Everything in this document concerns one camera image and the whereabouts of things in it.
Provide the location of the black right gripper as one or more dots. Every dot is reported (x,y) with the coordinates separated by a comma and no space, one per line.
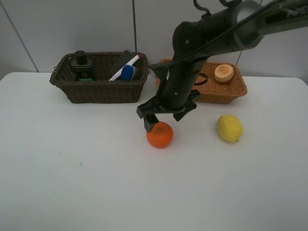
(175,95)

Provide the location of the dark green square bottle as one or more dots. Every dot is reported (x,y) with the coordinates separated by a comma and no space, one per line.
(83,67)

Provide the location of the black felt board eraser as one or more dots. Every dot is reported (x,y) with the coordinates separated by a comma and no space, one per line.
(124,58)

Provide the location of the yellow lemon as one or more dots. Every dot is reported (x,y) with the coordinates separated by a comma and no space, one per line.
(229,128)

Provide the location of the orange-red bread bun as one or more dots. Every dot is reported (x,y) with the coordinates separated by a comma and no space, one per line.
(224,73)

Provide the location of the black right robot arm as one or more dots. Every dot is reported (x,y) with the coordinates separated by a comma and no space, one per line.
(240,26)

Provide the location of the orange wicker basket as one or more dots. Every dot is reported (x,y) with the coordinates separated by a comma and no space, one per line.
(221,93)

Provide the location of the orange tangerine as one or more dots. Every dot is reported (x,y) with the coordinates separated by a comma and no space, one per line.
(161,135)

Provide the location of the white bottle blue cap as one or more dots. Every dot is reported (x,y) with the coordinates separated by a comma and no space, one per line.
(128,72)

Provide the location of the dark brown wicker basket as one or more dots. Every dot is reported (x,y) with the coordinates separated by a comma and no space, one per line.
(101,90)

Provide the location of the white marker pink caps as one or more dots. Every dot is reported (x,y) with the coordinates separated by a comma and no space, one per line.
(131,62)

